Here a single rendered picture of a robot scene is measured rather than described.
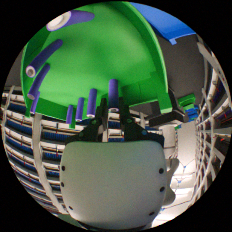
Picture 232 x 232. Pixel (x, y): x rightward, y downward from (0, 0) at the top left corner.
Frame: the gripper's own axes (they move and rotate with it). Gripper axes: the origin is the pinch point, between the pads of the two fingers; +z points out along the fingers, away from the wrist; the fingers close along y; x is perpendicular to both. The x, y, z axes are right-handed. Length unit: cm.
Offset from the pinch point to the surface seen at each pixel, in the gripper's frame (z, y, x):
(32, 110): 0.4, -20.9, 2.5
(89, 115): 2.4, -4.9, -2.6
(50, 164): -12, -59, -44
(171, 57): 39, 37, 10
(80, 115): 4.8, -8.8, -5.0
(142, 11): 13.8, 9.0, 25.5
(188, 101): 61, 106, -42
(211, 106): 22, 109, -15
